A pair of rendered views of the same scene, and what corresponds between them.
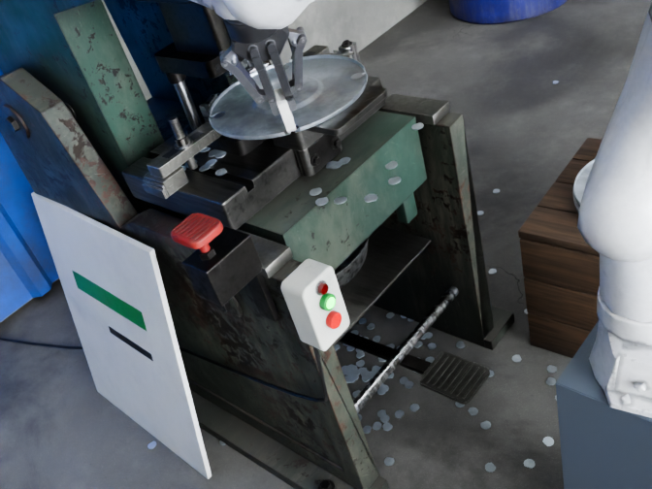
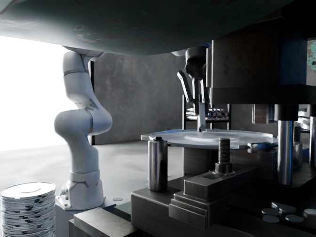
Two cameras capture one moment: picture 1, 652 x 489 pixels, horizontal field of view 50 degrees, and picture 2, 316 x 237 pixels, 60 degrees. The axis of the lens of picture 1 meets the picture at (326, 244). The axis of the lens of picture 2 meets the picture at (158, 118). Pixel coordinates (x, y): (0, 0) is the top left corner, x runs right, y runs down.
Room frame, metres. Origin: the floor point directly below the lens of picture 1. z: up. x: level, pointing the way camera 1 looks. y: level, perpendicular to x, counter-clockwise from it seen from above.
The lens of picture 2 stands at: (1.77, -0.20, 0.86)
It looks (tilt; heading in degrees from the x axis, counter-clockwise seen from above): 3 degrees down; 174
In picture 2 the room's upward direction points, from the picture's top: straight up
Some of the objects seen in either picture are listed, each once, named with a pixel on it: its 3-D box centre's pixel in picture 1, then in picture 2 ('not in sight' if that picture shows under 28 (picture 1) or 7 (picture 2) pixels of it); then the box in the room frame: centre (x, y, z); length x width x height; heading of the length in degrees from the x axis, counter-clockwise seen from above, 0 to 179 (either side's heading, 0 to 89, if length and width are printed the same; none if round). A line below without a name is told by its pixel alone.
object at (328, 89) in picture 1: (287, 94); (213, 137); (1.16, -0.02, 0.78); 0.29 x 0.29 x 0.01
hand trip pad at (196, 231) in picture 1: (203, 245); not in sight; (0.88, 0.17, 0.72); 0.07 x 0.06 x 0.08; 39
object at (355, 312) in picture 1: (303, 274); not in sight; (1.27, 0.07, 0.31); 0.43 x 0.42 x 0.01; 129
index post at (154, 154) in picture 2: (351, 64); (158, 162); (1.28, -0.15, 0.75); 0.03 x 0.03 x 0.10; 39
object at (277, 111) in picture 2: (224, 48); (271, 102); (1.27, 0.07, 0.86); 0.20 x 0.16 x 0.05; 129
